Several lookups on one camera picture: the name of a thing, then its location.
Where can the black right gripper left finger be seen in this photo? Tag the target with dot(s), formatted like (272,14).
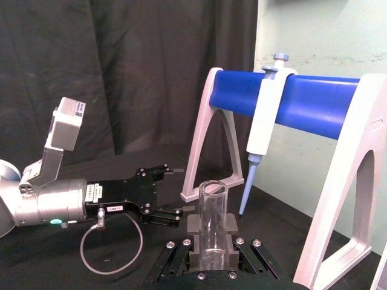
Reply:
(193,225)

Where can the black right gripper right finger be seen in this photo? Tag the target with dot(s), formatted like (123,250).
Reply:
(233,225)

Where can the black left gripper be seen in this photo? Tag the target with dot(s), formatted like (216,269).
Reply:
(133,193)

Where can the clear glass tube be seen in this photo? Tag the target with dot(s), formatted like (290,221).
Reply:
(213,211)

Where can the white pipette with blue tip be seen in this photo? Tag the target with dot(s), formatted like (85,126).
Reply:
(263,121)

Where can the black hanging backdrop cloth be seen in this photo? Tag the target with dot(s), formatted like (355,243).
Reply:
(136,75)

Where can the black table cloth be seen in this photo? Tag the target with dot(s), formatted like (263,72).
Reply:
(45,266)

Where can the white stand with blue bar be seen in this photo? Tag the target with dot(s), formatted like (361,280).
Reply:
(317,102)

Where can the pale grey plastic piece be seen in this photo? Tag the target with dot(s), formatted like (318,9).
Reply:
(380,272)

